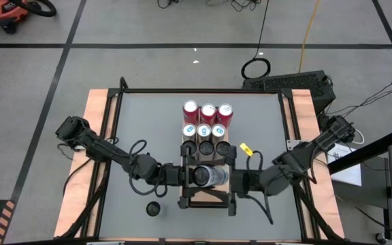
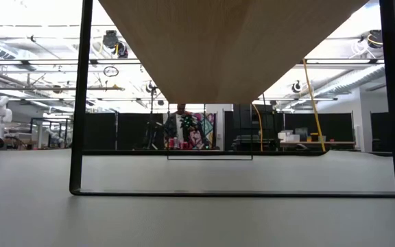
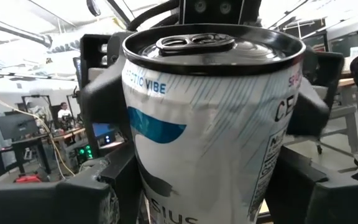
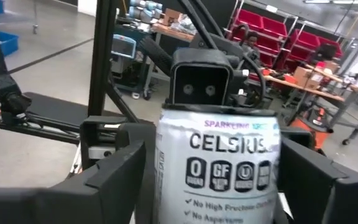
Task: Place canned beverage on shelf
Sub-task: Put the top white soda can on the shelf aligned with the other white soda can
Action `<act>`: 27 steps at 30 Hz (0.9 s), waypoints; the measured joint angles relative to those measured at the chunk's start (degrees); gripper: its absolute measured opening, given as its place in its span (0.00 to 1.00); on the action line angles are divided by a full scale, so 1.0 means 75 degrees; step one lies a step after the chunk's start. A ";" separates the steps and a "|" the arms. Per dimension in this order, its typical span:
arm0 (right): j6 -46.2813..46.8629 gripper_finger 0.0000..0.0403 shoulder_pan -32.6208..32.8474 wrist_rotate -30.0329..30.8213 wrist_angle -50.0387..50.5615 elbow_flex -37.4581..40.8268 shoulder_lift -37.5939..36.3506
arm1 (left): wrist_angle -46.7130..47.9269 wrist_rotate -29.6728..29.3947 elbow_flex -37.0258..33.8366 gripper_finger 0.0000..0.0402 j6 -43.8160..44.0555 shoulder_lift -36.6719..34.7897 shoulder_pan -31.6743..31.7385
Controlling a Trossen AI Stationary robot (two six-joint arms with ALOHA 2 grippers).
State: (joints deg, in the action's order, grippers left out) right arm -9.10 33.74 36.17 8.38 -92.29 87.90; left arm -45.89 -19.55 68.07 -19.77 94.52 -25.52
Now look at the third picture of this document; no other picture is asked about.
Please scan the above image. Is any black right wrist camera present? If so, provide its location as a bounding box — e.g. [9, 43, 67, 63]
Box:
[178, 0, 262, 26]

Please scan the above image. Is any red black portable generator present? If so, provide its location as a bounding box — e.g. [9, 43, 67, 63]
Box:
[14, 174, 43, 184]

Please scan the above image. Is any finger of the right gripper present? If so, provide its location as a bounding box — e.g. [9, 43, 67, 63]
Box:
[286, 49, 345, 138]
[79, 30, 134, 142]

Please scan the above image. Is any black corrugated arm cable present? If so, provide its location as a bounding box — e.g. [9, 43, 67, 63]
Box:
[126, 0, 180, 32]

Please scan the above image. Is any grey ceiling duct pipe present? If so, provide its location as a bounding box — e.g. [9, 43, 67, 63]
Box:
[0, 15, 53, 48]

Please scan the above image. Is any person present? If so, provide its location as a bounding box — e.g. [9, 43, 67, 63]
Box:
[57, 101, 74, 130]

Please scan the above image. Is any black monitor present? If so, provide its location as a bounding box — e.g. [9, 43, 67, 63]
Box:
[0, 113, 39, 141]

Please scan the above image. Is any black computer green light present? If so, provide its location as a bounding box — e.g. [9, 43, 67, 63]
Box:
[76, 142, 94, 164]

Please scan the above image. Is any grey metal cart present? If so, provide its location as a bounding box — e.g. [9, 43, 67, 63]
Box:
[283, 71, 358, 167]

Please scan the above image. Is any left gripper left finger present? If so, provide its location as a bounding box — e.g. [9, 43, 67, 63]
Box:
[0, 141, 142, 224]

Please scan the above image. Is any wooden desk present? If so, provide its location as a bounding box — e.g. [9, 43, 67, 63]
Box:
[0, 127, 86, 175]

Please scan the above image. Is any thin yellow hanging cable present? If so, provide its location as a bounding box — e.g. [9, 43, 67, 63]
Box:
[0, 90, 76, 180]

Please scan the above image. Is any white Celsius can blue band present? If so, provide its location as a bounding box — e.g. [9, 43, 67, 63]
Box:
[121, 23, 307, 224]

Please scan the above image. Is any black device blue screen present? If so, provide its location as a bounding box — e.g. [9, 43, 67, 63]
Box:
[92, 123, 117, 146]

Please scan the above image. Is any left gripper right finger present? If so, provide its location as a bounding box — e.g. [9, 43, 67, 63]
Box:
[264, 146, 358, 224]

